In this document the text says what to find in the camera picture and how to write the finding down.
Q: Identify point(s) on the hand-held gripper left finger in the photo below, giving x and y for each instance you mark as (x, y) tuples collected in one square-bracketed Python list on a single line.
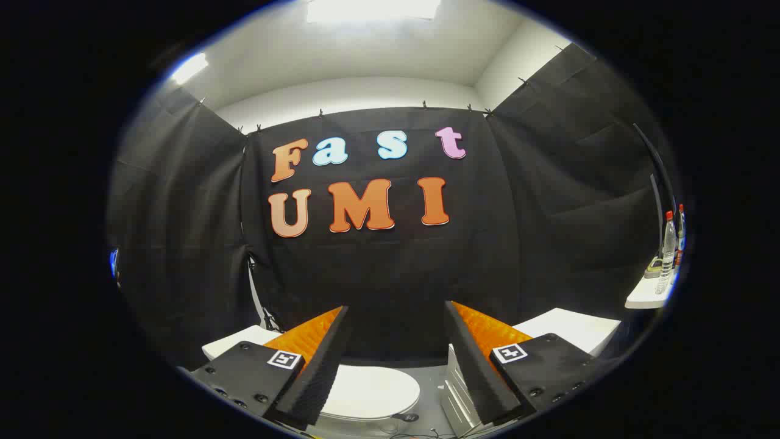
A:
[(317, 372)]

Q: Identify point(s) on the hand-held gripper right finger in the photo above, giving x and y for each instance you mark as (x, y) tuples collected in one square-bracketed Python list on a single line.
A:
[(478, 372)]

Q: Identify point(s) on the white toilet lid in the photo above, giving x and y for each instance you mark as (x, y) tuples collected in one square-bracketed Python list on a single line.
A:
[(378, 390)]

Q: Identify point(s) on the black tripod stand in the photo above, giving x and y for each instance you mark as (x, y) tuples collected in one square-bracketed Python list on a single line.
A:
[(263, 311)]

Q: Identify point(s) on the low white box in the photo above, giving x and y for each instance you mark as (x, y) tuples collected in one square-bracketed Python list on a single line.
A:
[(231, 345)]

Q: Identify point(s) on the black backdrop cloth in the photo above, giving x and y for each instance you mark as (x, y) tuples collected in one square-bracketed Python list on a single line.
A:
[(396, 274)]

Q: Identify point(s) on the white shelf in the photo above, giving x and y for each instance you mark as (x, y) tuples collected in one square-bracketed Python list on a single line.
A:
[(643, 297)]

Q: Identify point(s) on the small grey object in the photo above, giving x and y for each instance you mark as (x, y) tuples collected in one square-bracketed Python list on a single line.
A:
[(654, 266)]

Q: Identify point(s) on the black curved tube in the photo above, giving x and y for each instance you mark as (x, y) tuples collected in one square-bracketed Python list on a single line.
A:
[(658, 155)]

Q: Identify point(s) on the ceiling light panel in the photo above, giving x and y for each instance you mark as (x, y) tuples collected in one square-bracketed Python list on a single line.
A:
[(372, 9), (189, 68)]

